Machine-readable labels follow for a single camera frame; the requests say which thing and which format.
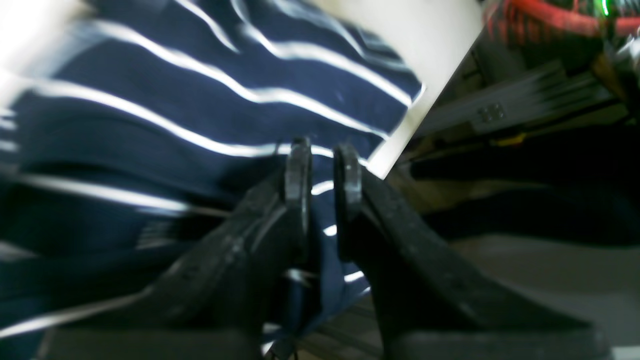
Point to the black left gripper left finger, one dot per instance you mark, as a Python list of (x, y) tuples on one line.
[(212, 303)]

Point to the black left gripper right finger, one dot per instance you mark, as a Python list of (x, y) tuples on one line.
[(432, 304)]

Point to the navy white striped t-shirt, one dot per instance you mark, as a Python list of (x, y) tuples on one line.
[(144, 124)]

